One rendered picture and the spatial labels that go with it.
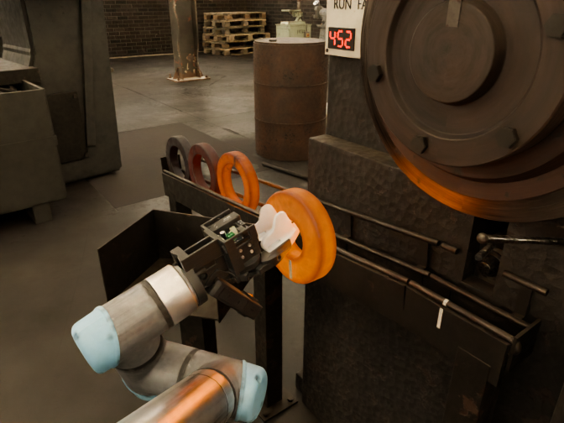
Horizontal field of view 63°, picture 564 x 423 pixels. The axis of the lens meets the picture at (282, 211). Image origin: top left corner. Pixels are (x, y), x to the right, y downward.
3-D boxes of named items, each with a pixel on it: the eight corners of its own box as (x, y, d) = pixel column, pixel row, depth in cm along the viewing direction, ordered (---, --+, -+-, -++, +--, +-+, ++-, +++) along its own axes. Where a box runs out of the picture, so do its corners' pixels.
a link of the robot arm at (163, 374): (185, 417, 67) (167, 383, 59) (120, 396, 70) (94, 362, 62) (208, 368, 72) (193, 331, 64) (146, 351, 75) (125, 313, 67)
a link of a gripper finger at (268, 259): (295, 242, 69) (248, 274, 65) (298, 250, 69) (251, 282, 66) (277, 231, 72) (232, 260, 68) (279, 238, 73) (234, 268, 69)
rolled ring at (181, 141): (184, 138, 149) (193, 137, 151) (162, 133, 163) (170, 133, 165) (192, 193, 155) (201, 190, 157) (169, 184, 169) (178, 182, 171)
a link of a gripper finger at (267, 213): (295, 193, 72) (248, 223, 68) (303, 224, 75) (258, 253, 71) (283, 188, 74) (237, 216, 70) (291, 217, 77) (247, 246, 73)
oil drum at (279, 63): (295, 137, 426) (296, 34, 388) (340, 153, 382) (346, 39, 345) (241, 148, 393) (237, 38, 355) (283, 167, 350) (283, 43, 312)
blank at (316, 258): (274, 180, 79) (258, 183, 77) (336, 196, 67) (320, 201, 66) (279, 262, 84) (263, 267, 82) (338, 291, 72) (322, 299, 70)
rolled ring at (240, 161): (210, 159, 139) (220, 158, 140) (227, 218, 139) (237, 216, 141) (237, 145, 123) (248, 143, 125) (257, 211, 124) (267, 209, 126)
